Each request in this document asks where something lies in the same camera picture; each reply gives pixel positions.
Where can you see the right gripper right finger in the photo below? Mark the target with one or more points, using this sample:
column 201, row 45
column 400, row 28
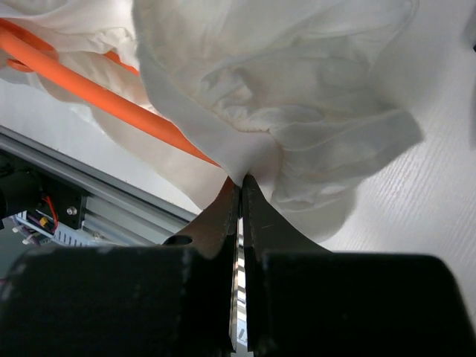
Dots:
column 303, row 300

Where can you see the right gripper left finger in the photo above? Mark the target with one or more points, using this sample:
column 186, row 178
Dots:
column 174, row 299

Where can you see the white cloth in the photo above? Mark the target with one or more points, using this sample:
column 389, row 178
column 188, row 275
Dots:
column 276, row 89

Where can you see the orange plastic hanger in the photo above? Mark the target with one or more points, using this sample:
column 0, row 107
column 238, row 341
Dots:
column 29, row 53

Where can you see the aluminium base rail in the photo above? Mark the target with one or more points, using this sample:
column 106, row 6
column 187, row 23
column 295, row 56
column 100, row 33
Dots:
column 116, row 212

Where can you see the slotted cable duct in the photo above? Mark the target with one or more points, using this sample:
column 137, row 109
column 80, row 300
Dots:
column 63, row 235

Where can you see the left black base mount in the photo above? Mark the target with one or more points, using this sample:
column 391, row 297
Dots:
column 27, row 187

